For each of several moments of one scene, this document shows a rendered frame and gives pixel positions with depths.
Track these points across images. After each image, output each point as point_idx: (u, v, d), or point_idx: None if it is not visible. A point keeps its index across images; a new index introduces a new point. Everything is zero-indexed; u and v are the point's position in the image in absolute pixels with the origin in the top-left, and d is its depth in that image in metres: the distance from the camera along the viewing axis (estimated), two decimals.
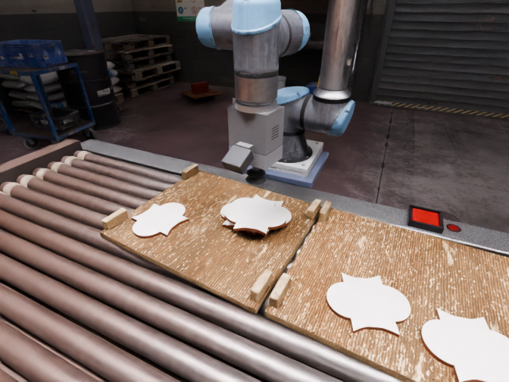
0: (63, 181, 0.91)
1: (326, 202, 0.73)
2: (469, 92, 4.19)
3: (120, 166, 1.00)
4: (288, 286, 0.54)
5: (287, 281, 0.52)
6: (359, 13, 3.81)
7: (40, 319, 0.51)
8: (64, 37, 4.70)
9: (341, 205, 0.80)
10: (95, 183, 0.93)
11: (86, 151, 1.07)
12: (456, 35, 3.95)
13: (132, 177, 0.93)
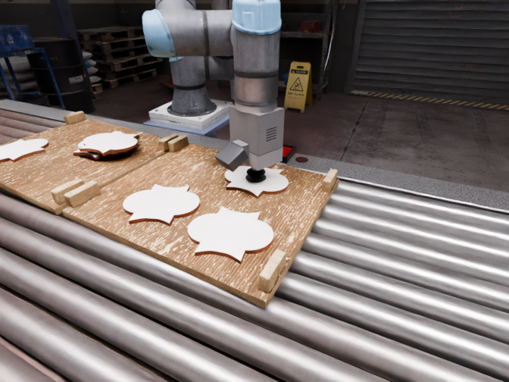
0: None
1: (180, 136, 0.76)
2: (441, 80, 4.22)
3: (19, 117, 1.03)
4: (95, 192, 0.57)
5: (89, 186, 0.55)
6: (330, 1, 3.84)
7: None
8: (42, 27, 4.73)
9: (208, 144, 0.83)
10: None
11: None
12: (427, 23, 3.98)
13: (23, 125, 0.96)
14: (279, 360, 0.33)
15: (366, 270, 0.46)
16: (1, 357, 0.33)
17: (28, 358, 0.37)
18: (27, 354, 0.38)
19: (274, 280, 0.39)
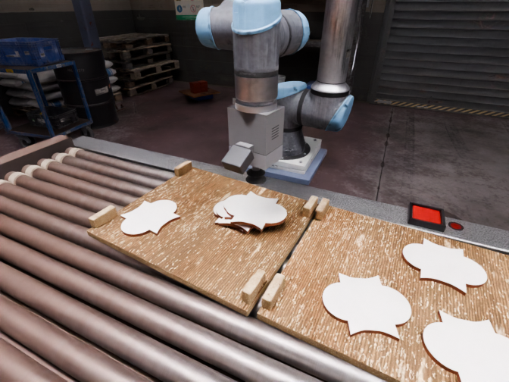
0: (52, 178, 0.89)
1: (323, 199, 0.70)
2: (469, 90, 4.16)
3: (112, 163, 0.97)
4: (282, 286, 0.51)
5: (281, 282, 0.50)
6: (359, 11, 3.79)
7: (20, 321, 0.48)
8: (61, 36, 4.67)
9: (338, 202, 0.78)
10: (85, 180, 0.90)
11: (78, 148, 1.05)
12: (456, 33, 3.92)
13: (123, 174, 0.90)
14: None
15: None
16: None
17: None
18: None
19: None
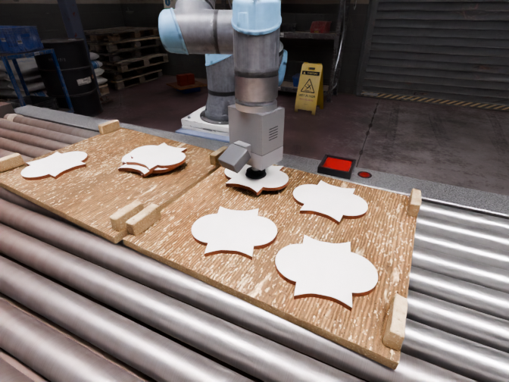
0: None
1: None
2: (454, 82, 4.16)
3: (46, 126, 0.97)
4: (157, 216, 0.50)
5: (151, 210, 0.49)
6: (342, 1, 3.78)
7: None
8: (48, 28, 4.67)
9: None
10: (14, 141, 0.89)
11: (17, 114, 1.04)
12: (440, 24, 3.92)
13: (52, 134, 0.90)
14: None
15: (485, 313, 0.40)
16: None
17: None
18: None
19: (403, 335, 0.33)
